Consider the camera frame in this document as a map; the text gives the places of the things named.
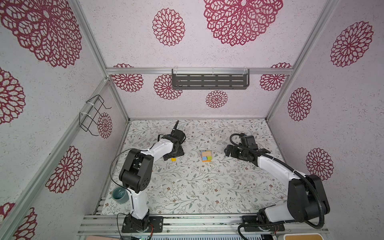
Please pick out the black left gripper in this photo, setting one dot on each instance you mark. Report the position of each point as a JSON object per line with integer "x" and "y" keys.
{"x": 180, "y": 152}

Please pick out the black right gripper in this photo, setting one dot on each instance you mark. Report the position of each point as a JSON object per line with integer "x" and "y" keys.
{"x": 233, "y": 152}

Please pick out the plain tan wood block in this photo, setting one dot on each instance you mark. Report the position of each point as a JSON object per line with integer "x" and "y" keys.
{"x": 206, "y": 154}

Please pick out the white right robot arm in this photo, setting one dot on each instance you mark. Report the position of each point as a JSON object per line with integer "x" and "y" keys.
{"x": 307, "y": 201}

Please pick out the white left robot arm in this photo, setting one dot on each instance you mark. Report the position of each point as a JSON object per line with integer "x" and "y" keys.
{"x": 137, "y": 169}

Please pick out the teal ceramic cup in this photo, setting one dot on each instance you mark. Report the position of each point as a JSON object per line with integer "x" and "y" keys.
{"x": 120, "y": 195}

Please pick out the orange topped white box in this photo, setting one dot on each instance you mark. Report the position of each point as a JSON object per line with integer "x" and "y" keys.
{"x": 305, "y": 236}

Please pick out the dark grey wall shelf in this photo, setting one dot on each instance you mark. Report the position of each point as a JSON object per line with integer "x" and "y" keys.
{"x": 213, "y": 81}

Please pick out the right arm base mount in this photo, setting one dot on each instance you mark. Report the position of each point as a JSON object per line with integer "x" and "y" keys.
{"x": 257, "y": 222}

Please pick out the black wire wall rack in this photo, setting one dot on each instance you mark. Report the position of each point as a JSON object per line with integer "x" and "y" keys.
{"x": 89, "y": 117}

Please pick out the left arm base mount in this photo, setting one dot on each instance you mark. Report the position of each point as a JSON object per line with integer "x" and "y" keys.
{"x": 147, "y": 225}

